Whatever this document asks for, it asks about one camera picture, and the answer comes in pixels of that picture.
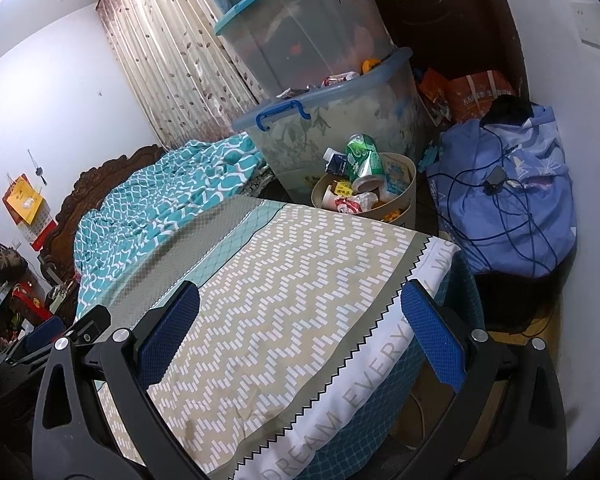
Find black power adapter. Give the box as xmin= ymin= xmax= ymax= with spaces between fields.
xmin=482 ymin=167 xmax=509 ymax=196

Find orange snack packet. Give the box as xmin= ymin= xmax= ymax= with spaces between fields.
xmin=417 ymin=67 xmax=454 ymax=127

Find brown wooden door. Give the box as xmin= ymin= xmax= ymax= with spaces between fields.
xmin=355 ymin=0 xmax=531 ymax=107

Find dark handbag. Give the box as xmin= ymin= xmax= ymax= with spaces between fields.
xmin=0 ymin=239 xmax=29 ymax=282

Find yellow wall hanging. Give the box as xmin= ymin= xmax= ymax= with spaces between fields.
xmin=2 ymin=172 xmax=46 ymax=224

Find clear storage box blue rim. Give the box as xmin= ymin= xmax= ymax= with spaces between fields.
xmin=231 ymin=47 xmax=433 ymax=206

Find red wall calendar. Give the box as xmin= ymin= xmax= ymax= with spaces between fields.
xmin=30 ymin=210 xmax=59 ymax=252

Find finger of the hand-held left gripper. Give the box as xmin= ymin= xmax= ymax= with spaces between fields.
xmin=71 ymin=305 xmax=113 ymax=349
xmin=9 ymin=316 xmax=68 ymax=367

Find clear storage box teal lid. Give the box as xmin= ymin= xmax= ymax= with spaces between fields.
xmin=215 ymin=0 xmax=399 ymax=97

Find blue cloth bag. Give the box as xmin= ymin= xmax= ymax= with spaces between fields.
xmin=425 ymin=102 xmax=579 ymax=279

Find green drink can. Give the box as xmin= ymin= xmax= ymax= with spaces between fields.
xmin=345 ymin=133 xmax=387 ymax=194

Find red white crumpled packet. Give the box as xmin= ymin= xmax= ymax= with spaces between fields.
xmin=332 ymin=192 xmax=381 ymax=214

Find black cable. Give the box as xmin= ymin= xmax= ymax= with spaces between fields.
xmin=426 ymin=119 xmax=567 ymax=282

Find blue yellow snack packet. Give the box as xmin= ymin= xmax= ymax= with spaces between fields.
xmin=380 ymin=152 xmax=414 ymax=196

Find teal patterned quilt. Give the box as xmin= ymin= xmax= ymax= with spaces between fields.
xmin=75 ymin=132 xmax=267 ymax=322

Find red box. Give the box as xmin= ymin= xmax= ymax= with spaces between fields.
xmin=12 ymin=282 xmax=54 ymax=322

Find black garment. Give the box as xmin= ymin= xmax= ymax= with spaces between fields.
xmin=480 ymin=94 xmax=537 ymax=127

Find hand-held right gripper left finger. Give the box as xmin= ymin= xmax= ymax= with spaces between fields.
xmin=31 ymin=281 xmax=210 ymax=480

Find red white snack packet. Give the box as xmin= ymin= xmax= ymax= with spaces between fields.
xmin=321 ymin=72 xmax=361 ymax=89

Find white wall switch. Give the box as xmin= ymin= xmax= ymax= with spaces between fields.
xmin=572 ymin=2 xmax=600 ymax=54

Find blue white milk carton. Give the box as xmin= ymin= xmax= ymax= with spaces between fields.
xmin=324 ymin=147 xmax=354 ymax=176

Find carved wooden headboard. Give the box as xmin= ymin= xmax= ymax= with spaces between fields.
xmin=40 ymin=144 xmax=167 ymax=286

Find leaf print curtain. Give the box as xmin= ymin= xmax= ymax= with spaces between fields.
xmin=96 ymin=0 xmax=262 ymax=152

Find striped orange bag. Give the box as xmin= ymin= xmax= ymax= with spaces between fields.
xmin=447 ymin=71 xmax=519 ymax=124

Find beige plastic bin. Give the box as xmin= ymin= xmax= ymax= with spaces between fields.
xmin=311 ymin=151 xmax=419 ymax=227

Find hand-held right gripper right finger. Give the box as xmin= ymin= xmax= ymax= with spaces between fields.
xmin=401 ymin=279 xmax=567 ymax=465

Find beige zigzag bed sheet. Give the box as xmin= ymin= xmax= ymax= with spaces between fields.
xmin=77 ymin=195 xmax=486 ymax=480

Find dark patterned rug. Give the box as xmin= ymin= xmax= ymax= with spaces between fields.
xmin=240 ymin=166 xmax=282 ymax=199

